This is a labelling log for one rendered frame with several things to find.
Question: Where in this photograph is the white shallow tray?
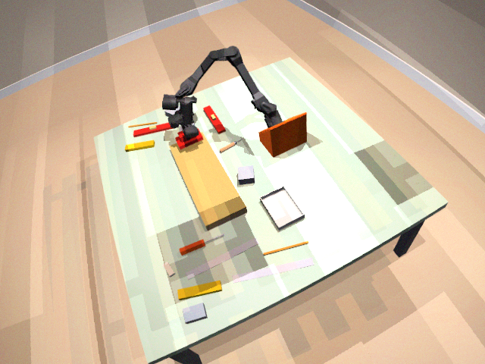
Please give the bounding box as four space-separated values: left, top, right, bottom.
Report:
260 186 305 230

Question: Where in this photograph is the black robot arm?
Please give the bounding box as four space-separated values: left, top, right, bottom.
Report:
162 45 284 129

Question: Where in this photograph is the tan wooden floor panel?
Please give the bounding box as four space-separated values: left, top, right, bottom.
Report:
169 132 247 231

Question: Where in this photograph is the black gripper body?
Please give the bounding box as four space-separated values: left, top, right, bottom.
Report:
175 110 199 138

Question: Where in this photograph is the yellow flat bar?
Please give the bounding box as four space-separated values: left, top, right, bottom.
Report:
177 281 223 300
125 140 155 152

